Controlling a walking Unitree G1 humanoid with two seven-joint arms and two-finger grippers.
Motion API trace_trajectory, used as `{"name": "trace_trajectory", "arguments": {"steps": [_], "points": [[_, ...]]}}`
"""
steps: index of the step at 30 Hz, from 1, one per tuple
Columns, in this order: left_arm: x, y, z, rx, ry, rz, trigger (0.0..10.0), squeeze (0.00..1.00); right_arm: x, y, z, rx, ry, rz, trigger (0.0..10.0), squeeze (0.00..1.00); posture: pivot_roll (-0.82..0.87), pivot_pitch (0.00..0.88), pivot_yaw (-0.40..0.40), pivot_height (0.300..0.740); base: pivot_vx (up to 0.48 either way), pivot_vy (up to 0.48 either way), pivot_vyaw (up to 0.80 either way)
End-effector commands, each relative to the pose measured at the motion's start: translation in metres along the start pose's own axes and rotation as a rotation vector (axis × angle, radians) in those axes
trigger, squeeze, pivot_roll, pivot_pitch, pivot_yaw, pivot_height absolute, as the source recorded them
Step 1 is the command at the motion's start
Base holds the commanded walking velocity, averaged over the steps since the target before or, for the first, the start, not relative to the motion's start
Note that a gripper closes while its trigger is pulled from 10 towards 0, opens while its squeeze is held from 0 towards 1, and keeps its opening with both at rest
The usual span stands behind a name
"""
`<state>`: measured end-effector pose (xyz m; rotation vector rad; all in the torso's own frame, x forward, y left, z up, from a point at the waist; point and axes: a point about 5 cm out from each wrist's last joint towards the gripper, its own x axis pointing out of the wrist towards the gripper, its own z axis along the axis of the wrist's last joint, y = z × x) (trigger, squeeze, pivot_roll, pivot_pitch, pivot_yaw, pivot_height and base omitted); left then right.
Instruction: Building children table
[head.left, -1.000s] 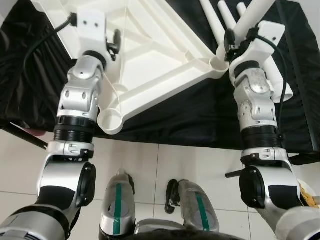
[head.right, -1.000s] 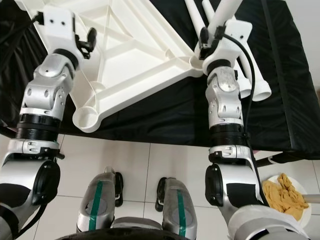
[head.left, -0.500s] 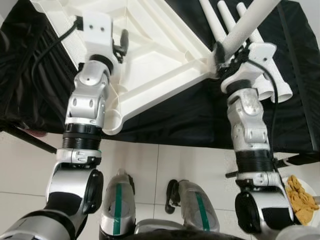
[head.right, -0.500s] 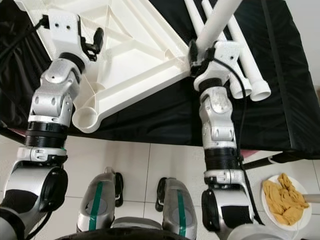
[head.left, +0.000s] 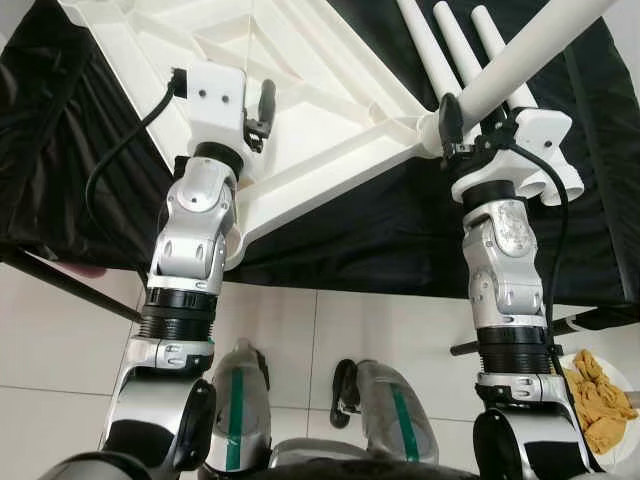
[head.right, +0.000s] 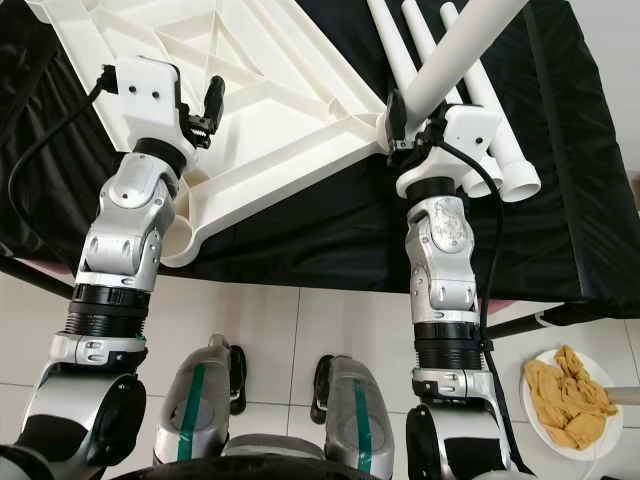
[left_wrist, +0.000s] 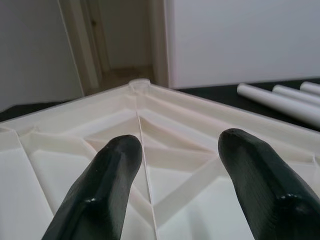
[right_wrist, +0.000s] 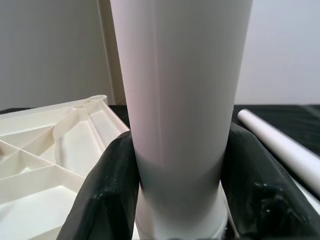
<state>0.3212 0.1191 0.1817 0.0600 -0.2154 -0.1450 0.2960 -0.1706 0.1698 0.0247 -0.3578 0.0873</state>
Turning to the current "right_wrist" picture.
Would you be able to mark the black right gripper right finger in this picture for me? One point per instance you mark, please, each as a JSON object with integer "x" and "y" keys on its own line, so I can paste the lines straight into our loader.
{"x": 260, "y": 200}

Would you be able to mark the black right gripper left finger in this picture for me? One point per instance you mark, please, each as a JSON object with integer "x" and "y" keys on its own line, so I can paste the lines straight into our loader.
{"x": 107, "y": 200}

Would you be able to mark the white plastic table top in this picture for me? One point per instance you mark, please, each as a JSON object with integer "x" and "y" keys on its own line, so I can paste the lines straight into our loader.
{"x": 37, "y": 200}

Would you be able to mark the white plastic table leg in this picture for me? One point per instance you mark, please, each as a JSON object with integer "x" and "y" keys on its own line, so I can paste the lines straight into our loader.
{"x": 287, "y": 150}
{"x": 182, "y": 100}

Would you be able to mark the black table cloth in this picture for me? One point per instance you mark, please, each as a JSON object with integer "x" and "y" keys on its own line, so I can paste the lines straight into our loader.
{"x": 287, "y": 117}

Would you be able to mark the white door frame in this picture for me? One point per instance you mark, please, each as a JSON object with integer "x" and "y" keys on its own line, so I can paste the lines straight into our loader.
{"x": 106, "y": 50}

